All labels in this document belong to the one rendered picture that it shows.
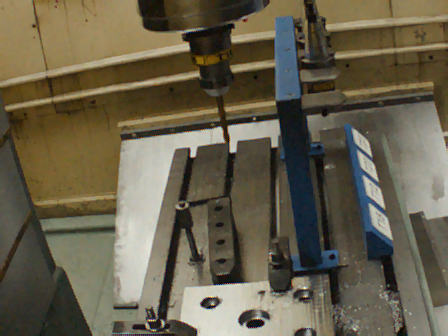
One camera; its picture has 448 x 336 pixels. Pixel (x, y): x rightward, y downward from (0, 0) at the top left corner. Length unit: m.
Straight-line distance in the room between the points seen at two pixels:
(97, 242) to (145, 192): 0.30
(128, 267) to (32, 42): 0.70
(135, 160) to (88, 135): 0.18
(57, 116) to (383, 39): 0.96
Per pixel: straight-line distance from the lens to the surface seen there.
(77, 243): 2.13
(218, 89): 0.84
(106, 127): 2.04
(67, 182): 2.16
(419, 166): 1.84
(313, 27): 1.24
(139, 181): 1.92
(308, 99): 1.13
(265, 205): 1.48
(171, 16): 0.75
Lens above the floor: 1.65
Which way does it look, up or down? 25 degrees down
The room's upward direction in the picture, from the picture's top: 9 degrees counter-clockwise
